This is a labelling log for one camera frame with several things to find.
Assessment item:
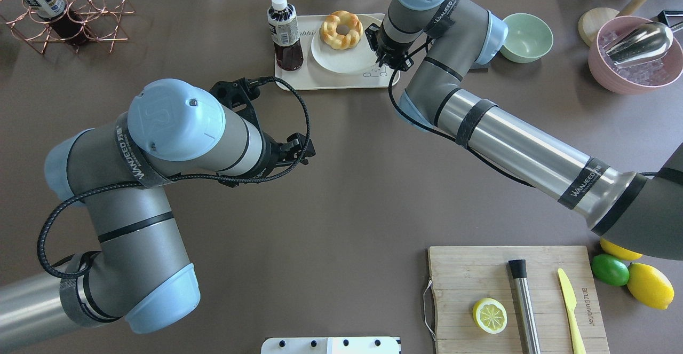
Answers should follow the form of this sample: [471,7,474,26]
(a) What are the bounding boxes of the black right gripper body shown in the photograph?
[372,27,414,72]

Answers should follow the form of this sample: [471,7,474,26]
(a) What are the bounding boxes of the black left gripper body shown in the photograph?
[217,133,316,187]

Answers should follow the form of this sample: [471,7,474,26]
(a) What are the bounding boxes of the white shallow bowl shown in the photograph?
[311,33,377,75]

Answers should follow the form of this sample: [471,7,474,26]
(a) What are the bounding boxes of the twisted ring donut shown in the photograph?
[319,10,363,50]

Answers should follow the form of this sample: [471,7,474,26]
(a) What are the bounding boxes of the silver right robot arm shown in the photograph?
[366,0,682,260]

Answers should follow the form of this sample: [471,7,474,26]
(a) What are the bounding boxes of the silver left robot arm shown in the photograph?
[2,77,315,353]

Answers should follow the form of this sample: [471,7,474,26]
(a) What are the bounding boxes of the cream rabbit tray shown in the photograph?
[275,15,393,90]

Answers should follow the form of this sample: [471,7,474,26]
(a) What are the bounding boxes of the dark tea bottle on tray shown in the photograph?
[267,0,304,72]

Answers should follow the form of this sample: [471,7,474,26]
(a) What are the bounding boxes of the mint green bowl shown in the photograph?
[499,13,554,64]

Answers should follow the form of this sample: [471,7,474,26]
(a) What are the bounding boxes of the round wooden coaster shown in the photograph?
[577,7,619,47]

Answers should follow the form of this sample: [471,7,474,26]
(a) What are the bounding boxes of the wooden cutting board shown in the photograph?
[428,246,610,353]

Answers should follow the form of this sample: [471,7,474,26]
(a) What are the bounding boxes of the halved lemon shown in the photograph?
[472,297,507,334]

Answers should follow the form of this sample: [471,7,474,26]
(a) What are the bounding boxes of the steel ice scoop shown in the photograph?
[605,21,674,69]

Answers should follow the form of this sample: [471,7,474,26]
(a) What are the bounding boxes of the pink ice bucket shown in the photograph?
[588,16,682,95]

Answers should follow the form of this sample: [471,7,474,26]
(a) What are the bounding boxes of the yellow lemon upper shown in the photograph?
[599,238,644,261]

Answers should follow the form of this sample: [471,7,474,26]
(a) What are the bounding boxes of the yellow lemon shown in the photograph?
[599,238,644,261]
[626,263,675,310]

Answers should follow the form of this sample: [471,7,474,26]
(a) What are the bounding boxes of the yellow plastic knife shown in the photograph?
[557,268,587,353]

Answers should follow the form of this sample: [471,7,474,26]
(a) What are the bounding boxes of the green lime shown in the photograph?
[591,254,630,287]

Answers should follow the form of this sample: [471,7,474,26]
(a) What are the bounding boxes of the yellow lemon lower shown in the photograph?
[626,263,675,310]

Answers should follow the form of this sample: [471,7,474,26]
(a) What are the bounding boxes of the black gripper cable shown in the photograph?
[388,36,534,188]
[36,76,311,279]

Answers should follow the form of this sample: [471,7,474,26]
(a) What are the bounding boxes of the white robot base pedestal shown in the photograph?
[260,335,402,353]

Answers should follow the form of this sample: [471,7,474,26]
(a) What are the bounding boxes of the copper wire bottle rack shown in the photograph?
[2,0,135,54]

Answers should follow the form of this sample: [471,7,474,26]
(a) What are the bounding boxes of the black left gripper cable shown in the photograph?
[36,76,311,279]

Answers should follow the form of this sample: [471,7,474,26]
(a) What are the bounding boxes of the bottle in wire rack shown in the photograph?
[23,0,90,46]

